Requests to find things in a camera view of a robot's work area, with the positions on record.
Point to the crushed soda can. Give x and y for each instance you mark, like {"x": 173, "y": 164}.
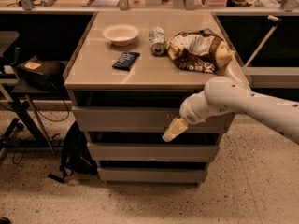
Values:
{"x": 157, "y": 41}

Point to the black metal stand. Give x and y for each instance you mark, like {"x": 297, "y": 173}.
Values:
{"x": 7, "y": 38}

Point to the dark blue snack packet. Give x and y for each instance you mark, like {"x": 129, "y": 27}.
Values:
{"x": 126, "y": 60}

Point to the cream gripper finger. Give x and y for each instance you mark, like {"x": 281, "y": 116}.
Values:
{"x": 176, "y": 127}

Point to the grey bottom drawer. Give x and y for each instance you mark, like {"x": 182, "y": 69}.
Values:
{"x": 152, "y": 175}

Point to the white paper bowl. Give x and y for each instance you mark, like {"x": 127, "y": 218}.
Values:
{"x": 120, "y": 34}

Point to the grey drawer cabinet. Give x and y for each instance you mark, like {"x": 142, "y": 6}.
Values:
{"x": 153, "y": 81}

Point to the grey middle drawer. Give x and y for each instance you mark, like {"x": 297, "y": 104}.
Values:
{"x": 142, "y": 152}

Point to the white-handled stick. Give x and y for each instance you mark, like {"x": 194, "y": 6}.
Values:
{"x": 276, "y": 23}

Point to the black backpack on floor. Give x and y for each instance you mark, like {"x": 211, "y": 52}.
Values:
{"x": 76, "y": 158}

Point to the black bag on stand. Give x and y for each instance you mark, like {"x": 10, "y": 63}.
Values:
{"x": 43, "y": 75}

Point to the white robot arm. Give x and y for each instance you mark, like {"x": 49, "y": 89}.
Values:
{"x": 223, "y": 95}

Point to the grey drawer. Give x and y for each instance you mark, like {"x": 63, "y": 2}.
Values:
{"x": 142, "y": 152}
{"x": 124, "y": 119}
{"x": 152, "y": 175}

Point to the grey top drawer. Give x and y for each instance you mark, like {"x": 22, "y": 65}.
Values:
{"x": 124, "y": 119}

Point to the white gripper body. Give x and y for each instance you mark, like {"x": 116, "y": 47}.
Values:
{"x": 188, "y": 113}

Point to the crumpled brown chip bag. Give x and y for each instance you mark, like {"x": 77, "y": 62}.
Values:
{"x": 201, "y": 51}

